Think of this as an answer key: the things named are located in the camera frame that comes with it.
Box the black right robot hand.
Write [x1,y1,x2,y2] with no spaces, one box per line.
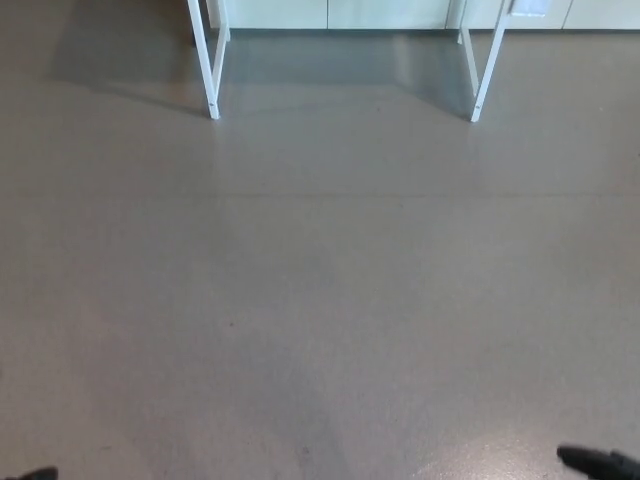
[556,445,640,480]

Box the white desk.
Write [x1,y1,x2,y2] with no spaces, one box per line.
[187,0,516,123]

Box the white cabinet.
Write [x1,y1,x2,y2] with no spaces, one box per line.
[207,0,640,31]

